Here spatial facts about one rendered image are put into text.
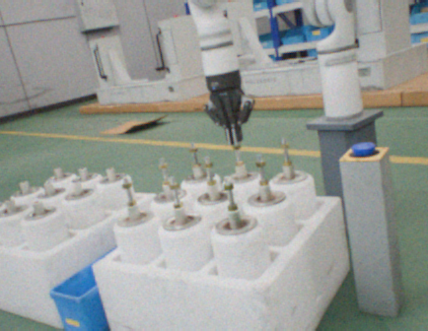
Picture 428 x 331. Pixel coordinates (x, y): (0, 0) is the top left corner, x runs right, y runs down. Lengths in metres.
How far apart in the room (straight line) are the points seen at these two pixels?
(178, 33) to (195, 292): 3.60
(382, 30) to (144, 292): 2.33
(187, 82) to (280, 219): 3.48
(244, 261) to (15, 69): 6.75
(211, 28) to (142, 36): 7.41
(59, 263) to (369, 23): 2.32
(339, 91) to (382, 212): 0.44
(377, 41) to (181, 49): 1.92
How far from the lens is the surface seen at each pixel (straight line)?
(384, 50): 2.93
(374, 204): 0.87
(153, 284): 0.88
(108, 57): 5.46
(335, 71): 1.21
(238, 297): 0.77
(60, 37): 7.67
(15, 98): 7.33
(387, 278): 0.93
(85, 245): 1.16
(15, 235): 1.24
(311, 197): 0.98
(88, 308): 1.03
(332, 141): 1.24
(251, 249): 0.78
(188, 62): 4.31
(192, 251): 0.84
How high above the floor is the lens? 0.57
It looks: 16 degrees down
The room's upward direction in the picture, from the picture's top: 12 degrees counter-clockwise
